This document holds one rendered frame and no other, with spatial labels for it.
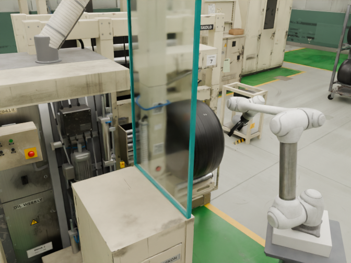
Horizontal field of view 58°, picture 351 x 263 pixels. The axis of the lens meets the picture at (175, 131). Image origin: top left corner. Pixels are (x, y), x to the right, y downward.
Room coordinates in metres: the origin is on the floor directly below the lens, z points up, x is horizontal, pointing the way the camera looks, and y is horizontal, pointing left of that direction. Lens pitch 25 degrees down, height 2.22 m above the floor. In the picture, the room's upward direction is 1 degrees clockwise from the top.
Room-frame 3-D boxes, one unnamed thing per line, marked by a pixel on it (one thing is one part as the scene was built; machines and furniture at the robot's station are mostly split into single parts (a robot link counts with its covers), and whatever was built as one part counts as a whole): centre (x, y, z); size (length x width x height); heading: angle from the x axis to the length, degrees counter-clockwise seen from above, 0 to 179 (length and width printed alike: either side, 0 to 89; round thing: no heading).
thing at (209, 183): (1.97, -0.13, 0.83); 0.36 x 0.09 x 0.06; 123
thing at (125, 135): (2.28, 0.33, 1.05); 0.20 x 0.15 x 0.30; 123
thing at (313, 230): (1.71, -0.92, 0.78); 0.22 x 0.18 x 0.06; 153
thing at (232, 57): (7.11, -1.00, 0.62); 0.91 x 0.58 x 1.25; 131
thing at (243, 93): (4.68, -1.05, 0.40); 0.60 x 0.35 x 0.80; 41
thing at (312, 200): (1.68, -0.89, 0.91); 0.18 x 0.16 x 0.22; 113
